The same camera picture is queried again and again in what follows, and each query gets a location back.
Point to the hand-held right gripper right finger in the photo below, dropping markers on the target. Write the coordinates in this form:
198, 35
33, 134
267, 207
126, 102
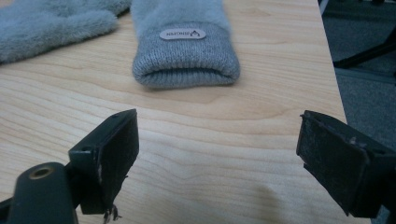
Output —
336, 161

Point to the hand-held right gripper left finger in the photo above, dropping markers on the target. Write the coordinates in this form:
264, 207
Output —
106, 158

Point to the grey glove with label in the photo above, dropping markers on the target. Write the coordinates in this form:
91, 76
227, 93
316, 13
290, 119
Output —
183, 53

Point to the black metal stand leg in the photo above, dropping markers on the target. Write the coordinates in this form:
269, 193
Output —
367, 54

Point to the grey fuzzy glove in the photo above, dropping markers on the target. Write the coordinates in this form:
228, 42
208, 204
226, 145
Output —
53, 25

